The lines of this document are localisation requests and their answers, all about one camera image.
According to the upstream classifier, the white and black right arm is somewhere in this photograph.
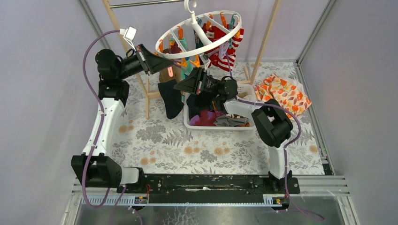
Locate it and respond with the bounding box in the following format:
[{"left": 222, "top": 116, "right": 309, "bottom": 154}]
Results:
[{"left": 173, "top": 68, "right": 293, "bottom": 193}]

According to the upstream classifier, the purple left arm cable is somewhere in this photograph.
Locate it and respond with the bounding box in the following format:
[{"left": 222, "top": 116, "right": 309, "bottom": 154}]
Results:
[{"left": 81, "top": 29, "right": 144, "bottom": 225}]

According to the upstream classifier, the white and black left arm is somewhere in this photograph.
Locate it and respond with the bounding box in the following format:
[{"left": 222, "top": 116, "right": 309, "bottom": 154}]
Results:
[{"left": 71, "top": 45, "right": 173, "bottom": 193}]

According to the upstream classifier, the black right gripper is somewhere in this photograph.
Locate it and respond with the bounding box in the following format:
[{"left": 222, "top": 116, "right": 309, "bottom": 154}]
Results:
[{"left": 173, "top": 67, "right": 220, "bottom": 95}]

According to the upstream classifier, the brown ribbed sock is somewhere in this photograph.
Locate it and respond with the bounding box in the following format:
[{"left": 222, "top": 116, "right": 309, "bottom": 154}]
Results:
[{"left": 159, "top": 48, "right": 182, "bottom": 83}]

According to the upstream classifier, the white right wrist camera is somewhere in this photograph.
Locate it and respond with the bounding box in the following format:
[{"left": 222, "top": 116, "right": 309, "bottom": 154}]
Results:
[{"left": 199, "top": 53, "right": 211, "bottom": 70}]

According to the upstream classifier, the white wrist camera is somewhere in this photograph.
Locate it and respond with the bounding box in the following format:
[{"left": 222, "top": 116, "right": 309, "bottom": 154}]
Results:
[
  {"left": 119, "top": 26, "right": 137, "bottom": 51},
  {"left": 199, "top": 53, "right": 211, "bottom": 70}
]

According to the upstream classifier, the white round clip hanger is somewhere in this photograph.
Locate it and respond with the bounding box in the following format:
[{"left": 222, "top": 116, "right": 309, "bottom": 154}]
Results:
[{"left": 155, "top": 0, "right": 242, "bottom": 59}]

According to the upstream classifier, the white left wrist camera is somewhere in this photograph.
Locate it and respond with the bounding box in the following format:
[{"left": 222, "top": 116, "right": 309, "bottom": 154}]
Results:
[{"left": 119, "top": 26, "right": 137, "bottom": 51}]

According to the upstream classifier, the red white striped sock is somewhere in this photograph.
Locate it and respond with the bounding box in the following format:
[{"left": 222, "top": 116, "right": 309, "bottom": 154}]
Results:
[{"left": 202, "top": 23, "right": 245, "bottom": 72}]

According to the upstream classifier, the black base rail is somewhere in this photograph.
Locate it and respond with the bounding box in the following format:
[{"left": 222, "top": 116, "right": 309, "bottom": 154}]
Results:
[{"left": 125, "top": 174, "right": 300, "bottom": 204}]

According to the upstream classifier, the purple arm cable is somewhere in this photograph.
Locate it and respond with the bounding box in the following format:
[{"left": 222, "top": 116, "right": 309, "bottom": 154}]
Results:
[
  {"left": 81, "top": 29, "right": 144, "bottom": 225},
  {"left": 208, "top": 46, "right": 326, "bottom": 223}
]

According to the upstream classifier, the dark navy sock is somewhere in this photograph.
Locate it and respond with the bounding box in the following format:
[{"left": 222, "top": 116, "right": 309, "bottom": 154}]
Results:
[{"left": 158, "top": 79, "right": 184, "bottom": 120}]

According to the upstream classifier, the floral table mat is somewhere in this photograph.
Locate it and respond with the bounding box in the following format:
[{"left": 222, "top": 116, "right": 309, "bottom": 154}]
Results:
[{"left": 111, "top": 62, "right": 325, "bottom": 175}]

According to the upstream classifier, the orange floral cloth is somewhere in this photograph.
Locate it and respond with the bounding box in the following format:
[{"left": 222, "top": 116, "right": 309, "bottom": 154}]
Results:
[{"left": 254, "top": 74, "right": 312, "bottom": 117}]

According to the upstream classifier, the wooden drying rack frame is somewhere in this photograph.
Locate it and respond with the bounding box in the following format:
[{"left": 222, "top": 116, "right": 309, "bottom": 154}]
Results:
[{"left": 102, "top": 0, "right": 283, "bottom": 120}]

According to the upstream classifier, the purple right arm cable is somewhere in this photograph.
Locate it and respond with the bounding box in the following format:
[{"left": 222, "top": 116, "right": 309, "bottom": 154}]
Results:
[{"left": 208, "top": 46, "right": 326, "bottom": 223}]

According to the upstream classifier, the black sock in basket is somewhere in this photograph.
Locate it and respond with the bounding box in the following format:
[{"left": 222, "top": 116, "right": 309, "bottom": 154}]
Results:
[{"left": 186, "top": 92, "right": 215, "bottom": 120}]

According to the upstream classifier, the green and blue sock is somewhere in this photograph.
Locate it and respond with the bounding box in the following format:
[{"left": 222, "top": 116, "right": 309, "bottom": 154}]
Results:
[{"left": 179, "top": 38, "right": 192, "bottom": 79}]

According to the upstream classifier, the white plastic laundry basket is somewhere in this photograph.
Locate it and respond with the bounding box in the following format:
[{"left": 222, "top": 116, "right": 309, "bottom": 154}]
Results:
[{"left": 182, "top": 83, "right": 260, "bottom": 131}]

